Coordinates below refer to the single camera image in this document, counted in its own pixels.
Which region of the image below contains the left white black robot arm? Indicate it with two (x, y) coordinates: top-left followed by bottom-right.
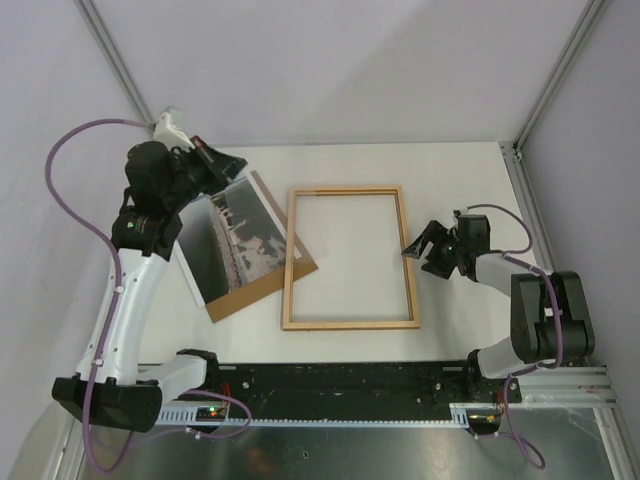
(52, 137), (247, 432)

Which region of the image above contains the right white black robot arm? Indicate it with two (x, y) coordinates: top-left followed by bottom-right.
(402, 211), (596, 402)

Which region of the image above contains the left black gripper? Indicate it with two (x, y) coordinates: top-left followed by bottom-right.
(164, 136), (248, 211)

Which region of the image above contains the aluminium corner post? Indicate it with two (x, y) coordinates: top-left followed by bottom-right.
(512, 0), (610, 152)
(74, 0), (153, 124)

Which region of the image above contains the right aluminium corner post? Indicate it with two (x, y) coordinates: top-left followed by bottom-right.
(512, 0), (610, 152)

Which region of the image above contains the wooden picture frame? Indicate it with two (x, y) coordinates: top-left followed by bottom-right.
(281, 185), (421, 331)

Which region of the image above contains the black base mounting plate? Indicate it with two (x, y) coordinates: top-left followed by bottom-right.
(201, 361), (522, 421)

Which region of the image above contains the aluminium front rail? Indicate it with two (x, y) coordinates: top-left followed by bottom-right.
(503, 367), (614, 403)

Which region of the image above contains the grey slotted cable duct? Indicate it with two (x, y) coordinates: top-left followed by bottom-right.
(156, 405), (469, 429)

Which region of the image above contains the purple cable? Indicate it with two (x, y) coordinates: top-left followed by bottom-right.
(45, 118), (253, 474)
(464, 203), (569, 471)

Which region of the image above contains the landscape photo print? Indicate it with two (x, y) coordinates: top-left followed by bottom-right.
(175, 171), (287, 318)

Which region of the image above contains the left aluminium corner post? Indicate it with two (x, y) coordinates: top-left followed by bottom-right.
(74, 0), (153, 124)

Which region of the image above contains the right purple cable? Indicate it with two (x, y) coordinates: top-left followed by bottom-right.
(464, 203), (569, 471)

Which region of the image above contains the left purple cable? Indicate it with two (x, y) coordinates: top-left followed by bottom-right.
(45, 118), (253, 474)

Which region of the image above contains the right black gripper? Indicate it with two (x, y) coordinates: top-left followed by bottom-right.
(402, 220), (467, 279)

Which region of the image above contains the shiny metal floor sheet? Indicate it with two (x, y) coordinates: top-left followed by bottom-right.
(112, 409), (614, 479)

